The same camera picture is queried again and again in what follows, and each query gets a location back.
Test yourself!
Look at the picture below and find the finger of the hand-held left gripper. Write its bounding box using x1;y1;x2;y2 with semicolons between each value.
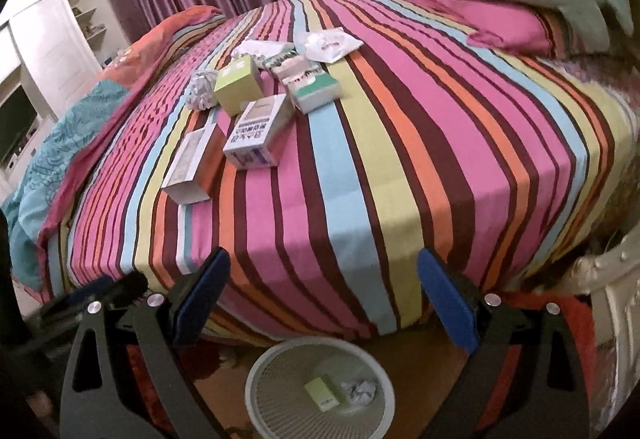
41;271;149;320

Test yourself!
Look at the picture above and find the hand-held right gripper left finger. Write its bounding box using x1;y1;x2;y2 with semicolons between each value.
59;246;232;439

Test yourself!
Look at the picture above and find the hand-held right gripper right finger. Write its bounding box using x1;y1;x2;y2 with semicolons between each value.
417;248;592;439

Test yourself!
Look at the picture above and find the white mesh waste basket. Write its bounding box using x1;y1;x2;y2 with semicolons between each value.
244;336;396;439

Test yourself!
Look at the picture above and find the white paper ball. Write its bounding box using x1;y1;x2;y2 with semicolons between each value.
187;69;221;110

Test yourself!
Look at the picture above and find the large green box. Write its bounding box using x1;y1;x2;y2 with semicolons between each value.
213;55;264;116

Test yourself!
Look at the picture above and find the white plastic packet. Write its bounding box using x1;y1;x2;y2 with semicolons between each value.
300;26;363;65

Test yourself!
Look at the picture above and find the crinkled paper scrap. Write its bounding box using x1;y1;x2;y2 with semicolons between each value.
340;378;378;407

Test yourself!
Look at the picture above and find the white and orange open box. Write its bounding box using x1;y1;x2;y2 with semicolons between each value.
161;124;227;205

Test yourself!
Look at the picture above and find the striped bed sheet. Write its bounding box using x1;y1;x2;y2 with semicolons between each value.
47;0;626;345

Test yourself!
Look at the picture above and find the orange and teal quilt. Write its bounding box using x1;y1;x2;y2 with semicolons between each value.
0;5;226;290

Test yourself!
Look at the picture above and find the small green box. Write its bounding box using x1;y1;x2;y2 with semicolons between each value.
305;375;346;415

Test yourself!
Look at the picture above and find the white printed box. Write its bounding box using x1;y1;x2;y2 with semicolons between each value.
222;94;293;170

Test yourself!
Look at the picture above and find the white bed footboard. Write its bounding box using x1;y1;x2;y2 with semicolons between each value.
570;226;640;370

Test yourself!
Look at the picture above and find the television screen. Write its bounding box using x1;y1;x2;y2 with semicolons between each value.
0;84;41;165

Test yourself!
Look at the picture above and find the green and white box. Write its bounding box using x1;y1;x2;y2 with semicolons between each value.
288;72;343;114

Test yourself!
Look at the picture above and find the white wardrobe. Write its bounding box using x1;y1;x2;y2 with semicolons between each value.
0;0;111;120

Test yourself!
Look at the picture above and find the crumpled white wrapper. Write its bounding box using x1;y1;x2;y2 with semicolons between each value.
235;39;296;65

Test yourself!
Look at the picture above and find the large pink pillow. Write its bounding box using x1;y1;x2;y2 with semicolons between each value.
380;0;576;59

